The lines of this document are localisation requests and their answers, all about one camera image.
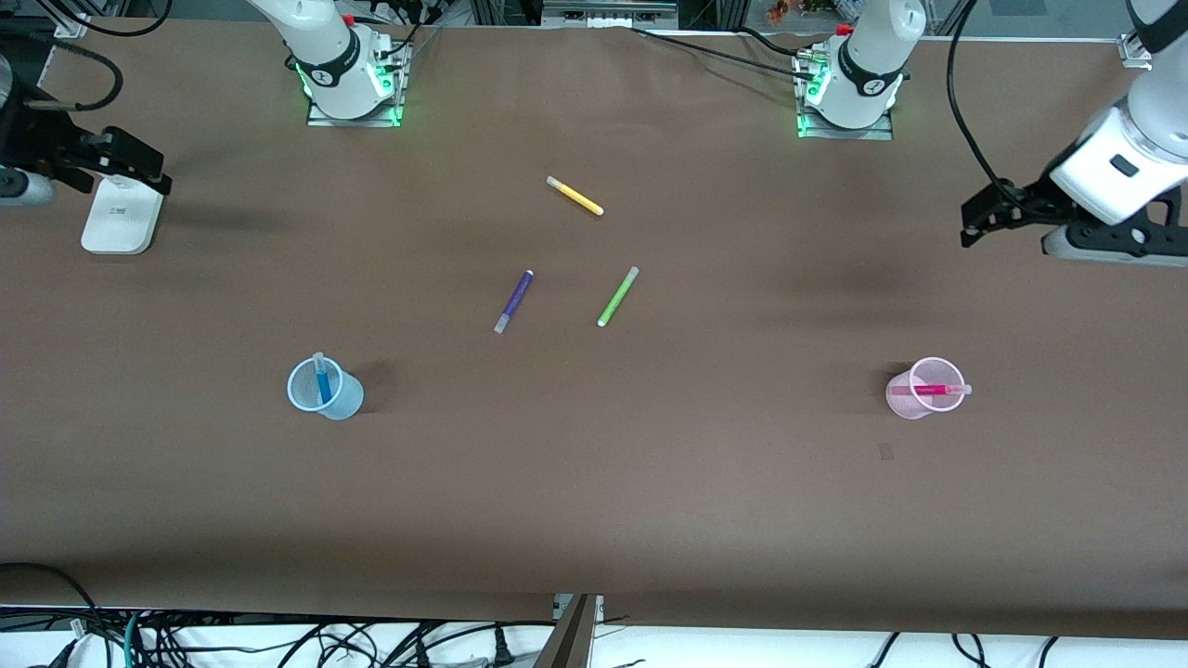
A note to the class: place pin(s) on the pink plastic cup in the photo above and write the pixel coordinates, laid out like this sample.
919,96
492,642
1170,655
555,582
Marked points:
905,406

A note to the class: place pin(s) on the light blue plastic cup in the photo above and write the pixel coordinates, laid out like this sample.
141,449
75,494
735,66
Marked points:
348,399

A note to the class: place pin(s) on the pink marker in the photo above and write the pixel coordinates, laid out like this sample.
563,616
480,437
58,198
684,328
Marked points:
933,390

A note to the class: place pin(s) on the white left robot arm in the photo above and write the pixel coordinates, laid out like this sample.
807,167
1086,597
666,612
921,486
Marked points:
872,56

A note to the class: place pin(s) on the yellow marker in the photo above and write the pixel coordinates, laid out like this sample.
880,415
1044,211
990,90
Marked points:
575,196

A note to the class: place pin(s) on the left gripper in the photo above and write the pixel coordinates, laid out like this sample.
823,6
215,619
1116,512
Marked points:
1032,202

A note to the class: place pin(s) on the metal equipment rack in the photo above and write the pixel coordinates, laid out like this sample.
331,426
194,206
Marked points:
603,11

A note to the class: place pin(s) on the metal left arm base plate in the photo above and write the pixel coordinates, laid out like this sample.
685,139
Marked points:
882,133

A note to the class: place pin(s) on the white desk lamp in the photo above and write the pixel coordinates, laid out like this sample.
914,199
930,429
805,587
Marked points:
121,223

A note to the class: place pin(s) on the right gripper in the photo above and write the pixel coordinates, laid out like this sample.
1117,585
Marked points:
45,147

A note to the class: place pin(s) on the green marker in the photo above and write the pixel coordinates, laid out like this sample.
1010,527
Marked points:
617,297

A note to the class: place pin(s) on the blue marker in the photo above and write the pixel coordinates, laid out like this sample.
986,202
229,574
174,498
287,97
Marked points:
323,385

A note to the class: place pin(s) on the purple marker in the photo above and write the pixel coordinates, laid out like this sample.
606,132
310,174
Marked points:
515,299

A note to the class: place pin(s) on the aluminium frame profile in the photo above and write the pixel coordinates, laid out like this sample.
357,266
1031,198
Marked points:
1134,51
72,19

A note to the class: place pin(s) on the dark table leg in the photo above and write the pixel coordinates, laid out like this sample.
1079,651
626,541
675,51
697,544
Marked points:
566,640

